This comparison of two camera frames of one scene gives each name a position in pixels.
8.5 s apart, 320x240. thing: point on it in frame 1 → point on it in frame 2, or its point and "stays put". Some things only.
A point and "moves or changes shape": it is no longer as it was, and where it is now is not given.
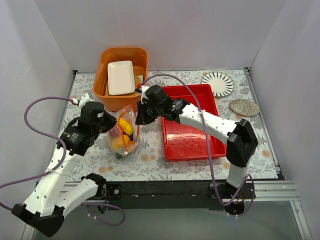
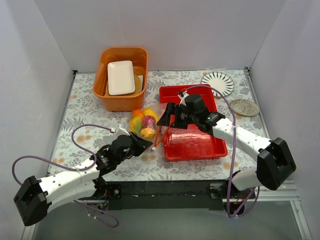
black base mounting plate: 173,195 stays put
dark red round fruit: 115,132 moves or changes shape
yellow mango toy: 117,142 moves or changes shape
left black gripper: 108,122 → 136,145
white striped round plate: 222,84 stays put
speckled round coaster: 244,107 stays put
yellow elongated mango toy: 125,126 moves or changes shape
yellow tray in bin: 135,93 stays put
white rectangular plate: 120,77 stays put
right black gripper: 143,114 → 175,116
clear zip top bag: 123,136 moves or changes shape
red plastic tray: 182,142 stays put
